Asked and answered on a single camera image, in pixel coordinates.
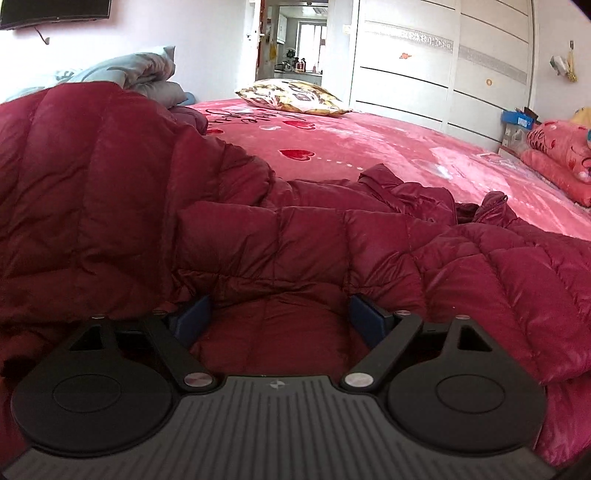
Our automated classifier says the light blue down jacket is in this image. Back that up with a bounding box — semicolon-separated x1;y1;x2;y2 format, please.
53;45;185;109

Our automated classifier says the yellow patterned pillow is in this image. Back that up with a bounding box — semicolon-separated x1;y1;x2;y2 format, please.
235;78;354;116

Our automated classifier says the purple down jacket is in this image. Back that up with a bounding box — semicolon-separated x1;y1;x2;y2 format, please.
171;106;209;136

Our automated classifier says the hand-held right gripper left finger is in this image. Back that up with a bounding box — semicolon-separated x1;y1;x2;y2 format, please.
69;294;218;395

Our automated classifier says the blue cardboard box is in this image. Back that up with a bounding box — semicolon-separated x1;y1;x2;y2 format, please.
501;107;539;128

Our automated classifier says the pink heart print bed blanket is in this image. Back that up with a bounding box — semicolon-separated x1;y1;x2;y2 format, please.
185;97;591;241

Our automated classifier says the white door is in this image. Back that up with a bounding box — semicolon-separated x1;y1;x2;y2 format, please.
255;0;273;81

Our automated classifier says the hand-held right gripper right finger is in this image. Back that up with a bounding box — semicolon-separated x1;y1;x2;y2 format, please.
339;294;497;395

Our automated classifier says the white sliding door wardrobe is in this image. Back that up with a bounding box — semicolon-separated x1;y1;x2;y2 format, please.
348;0;539;139

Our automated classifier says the kitchen counter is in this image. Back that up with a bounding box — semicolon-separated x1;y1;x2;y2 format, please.
274;68;324;87

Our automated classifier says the kitchen window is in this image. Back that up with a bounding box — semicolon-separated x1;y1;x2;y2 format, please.
298;23;329;62

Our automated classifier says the pink printed folded blanket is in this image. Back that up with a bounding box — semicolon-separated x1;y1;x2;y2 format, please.
521;120;591;208

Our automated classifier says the dark red down jacket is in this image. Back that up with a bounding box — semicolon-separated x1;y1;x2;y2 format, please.
0;80;591;467

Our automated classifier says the black wall mounted television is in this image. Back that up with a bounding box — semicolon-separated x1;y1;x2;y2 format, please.
0;0;112;31

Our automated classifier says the wall hanging ornament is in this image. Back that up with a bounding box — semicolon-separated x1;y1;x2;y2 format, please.
549;41;578;83

